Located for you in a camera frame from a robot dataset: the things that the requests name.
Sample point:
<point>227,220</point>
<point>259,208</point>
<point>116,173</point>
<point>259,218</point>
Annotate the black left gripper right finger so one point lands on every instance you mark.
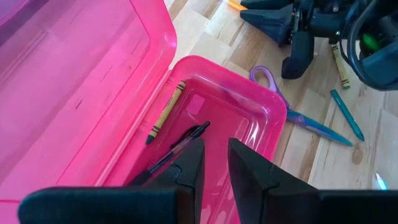
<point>248,174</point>

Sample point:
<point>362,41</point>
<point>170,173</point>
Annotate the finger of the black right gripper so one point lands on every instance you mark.
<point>267,3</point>
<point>273,23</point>

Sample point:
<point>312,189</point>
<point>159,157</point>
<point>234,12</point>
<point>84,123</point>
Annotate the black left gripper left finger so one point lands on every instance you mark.
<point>189,168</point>

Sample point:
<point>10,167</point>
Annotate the black pen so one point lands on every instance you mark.
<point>186,141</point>

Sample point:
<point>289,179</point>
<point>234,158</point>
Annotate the orange pencil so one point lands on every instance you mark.
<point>237,4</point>

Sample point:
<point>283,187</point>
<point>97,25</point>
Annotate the tan paper-wrapped crayon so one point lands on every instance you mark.
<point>166,112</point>
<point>340,67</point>

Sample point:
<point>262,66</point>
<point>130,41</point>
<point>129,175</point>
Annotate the short teal pencil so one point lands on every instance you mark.
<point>346,114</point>

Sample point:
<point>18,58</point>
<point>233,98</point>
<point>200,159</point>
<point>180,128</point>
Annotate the light green pencil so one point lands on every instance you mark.
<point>381,182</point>

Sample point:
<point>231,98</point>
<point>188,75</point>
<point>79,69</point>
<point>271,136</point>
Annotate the pink plastic supply box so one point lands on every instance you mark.
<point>77,77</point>

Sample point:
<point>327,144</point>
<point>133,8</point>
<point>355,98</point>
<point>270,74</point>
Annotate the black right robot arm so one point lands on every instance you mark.
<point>382,62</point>

